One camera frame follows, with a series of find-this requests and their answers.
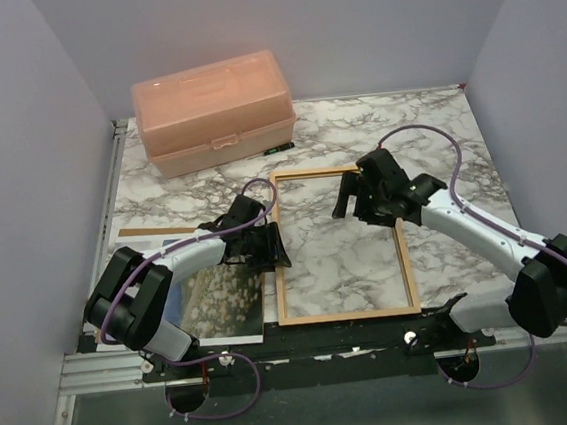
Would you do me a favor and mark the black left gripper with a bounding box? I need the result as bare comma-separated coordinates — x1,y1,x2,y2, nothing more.
240,221,291,275

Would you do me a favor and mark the brown wooden picture frame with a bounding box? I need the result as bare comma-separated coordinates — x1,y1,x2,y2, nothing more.
263,157,423,329

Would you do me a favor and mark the flower field photo print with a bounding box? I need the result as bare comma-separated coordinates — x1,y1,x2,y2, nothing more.
82,224,270,360

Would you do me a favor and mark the brown frame backing board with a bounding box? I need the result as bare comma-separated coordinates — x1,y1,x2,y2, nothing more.
116,215,269,349

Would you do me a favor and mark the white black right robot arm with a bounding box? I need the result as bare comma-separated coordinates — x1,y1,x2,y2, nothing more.
332,167,567,349

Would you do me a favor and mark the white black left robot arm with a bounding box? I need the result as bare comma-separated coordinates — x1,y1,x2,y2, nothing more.
83,221,291,378

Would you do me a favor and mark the black green marker pen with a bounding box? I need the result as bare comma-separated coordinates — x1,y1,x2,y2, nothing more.
263,141,295,156

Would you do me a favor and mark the pink plastic storage box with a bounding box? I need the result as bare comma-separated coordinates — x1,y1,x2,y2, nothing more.
131,50,297,178

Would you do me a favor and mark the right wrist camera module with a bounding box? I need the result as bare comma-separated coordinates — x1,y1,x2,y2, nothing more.
355,148,409,185

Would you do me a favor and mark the black robot mounting base rail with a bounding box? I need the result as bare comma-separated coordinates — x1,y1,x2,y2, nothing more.
124,307,499,405

